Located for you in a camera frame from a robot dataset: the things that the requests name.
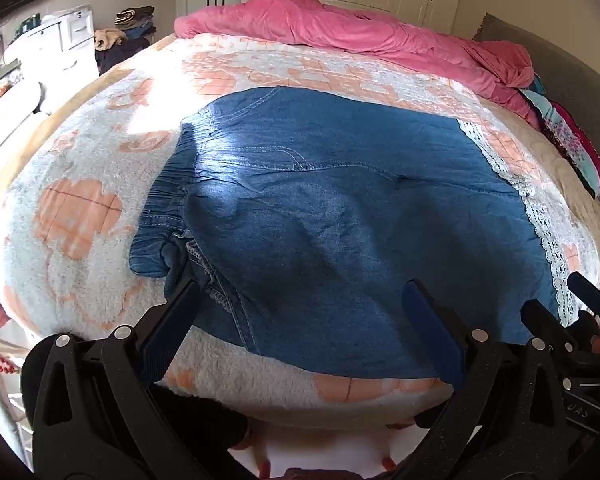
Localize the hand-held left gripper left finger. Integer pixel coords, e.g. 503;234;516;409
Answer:
21;277;261;480

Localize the pile of folded clothes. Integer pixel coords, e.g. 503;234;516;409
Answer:
94;6;156;73

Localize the floral patterned cloth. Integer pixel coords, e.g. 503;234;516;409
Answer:
517;72;600;198

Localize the grey padded headboard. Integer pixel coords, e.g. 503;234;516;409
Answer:
472;12;600;291

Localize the pink duvet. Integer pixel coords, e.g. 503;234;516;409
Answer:
174;0;543;128

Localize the peach and white fleece blanket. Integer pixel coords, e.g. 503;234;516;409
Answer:
0;32;600;431

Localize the beige bed sheet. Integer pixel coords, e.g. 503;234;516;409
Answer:
545;150;600;291

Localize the blue denim pants lace trim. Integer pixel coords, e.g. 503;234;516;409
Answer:
129;86;581;378

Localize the white drawer cabinet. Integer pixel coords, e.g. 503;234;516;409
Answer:
5;2;101;111

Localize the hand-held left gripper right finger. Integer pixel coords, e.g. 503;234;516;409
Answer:
402;279;581;480

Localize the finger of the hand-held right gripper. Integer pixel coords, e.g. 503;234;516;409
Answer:
566;271;600;323
520;299;570;346

